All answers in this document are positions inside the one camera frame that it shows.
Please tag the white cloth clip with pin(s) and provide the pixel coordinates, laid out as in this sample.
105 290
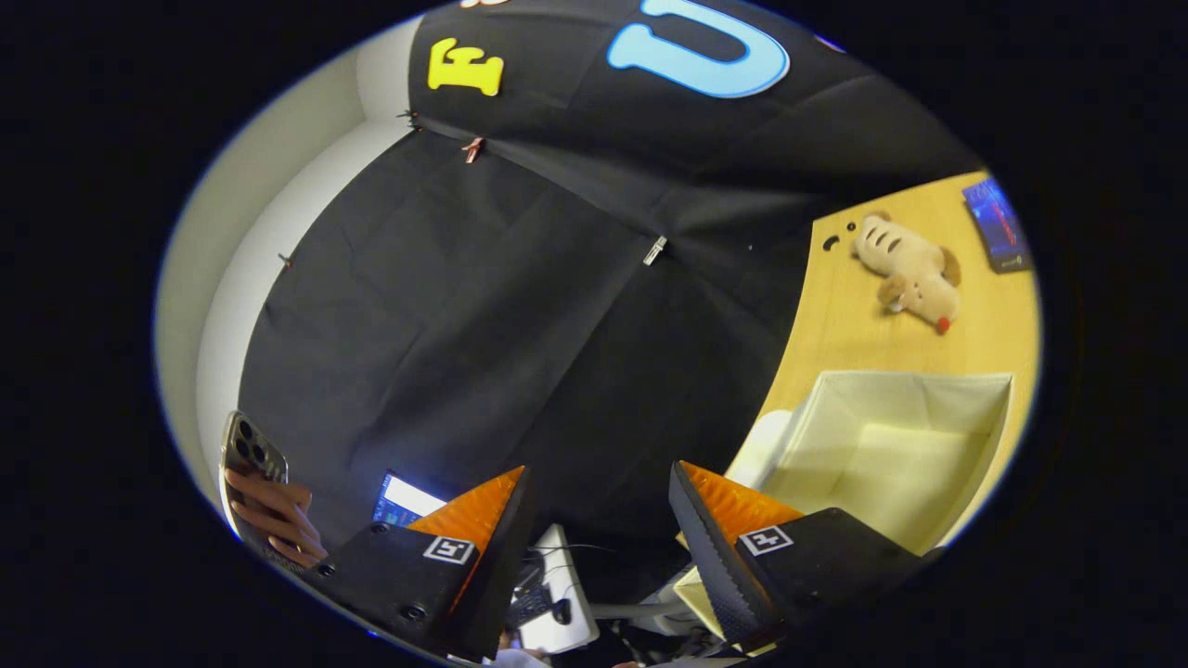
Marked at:
655 250

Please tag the white side desk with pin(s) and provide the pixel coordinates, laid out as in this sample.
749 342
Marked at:
575 575

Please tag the lit laptop screen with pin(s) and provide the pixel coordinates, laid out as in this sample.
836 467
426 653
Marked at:
408 501

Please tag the black backdrop cloth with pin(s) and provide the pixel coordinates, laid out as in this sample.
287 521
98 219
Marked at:
464 325

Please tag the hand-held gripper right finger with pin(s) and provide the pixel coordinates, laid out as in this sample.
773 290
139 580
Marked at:
715 566

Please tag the blue cover book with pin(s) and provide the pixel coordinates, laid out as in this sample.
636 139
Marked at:
998 223

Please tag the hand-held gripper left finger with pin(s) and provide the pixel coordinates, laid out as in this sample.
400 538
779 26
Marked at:
497 575

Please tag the black cloth clip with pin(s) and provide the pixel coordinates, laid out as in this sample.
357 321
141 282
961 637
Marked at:
409 119

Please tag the grey smartphone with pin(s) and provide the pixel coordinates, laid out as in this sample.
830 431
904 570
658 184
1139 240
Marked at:
255 445

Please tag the beige fabric storage box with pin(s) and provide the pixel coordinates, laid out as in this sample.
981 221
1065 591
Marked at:
891 464

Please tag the tan striped plush toy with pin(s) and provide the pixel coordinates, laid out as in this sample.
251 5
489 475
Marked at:
914 274

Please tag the pink cloth clip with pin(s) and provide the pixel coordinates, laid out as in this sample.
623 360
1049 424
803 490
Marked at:
473 149

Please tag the black computer mouse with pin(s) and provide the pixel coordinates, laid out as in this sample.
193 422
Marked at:
561 611

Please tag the black keyboard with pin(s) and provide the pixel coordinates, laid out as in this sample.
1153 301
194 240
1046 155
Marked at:
529 605

